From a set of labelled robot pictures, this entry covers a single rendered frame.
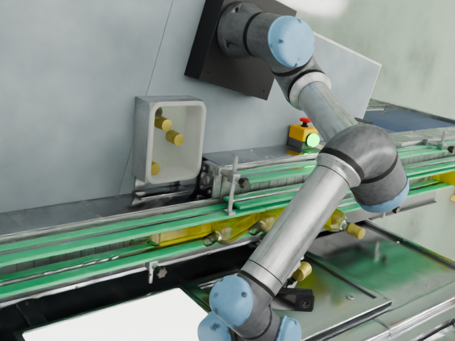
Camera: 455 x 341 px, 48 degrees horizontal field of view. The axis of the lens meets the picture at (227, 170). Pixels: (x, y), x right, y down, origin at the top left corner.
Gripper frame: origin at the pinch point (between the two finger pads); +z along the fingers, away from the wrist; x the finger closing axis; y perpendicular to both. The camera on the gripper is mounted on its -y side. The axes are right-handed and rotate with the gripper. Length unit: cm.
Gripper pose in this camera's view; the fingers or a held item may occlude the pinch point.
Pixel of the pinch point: (298, 270)
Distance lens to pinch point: 129.6
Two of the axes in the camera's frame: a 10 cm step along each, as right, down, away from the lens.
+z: 5.4, -2.3, 8.1
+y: -8.4, -2.4, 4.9
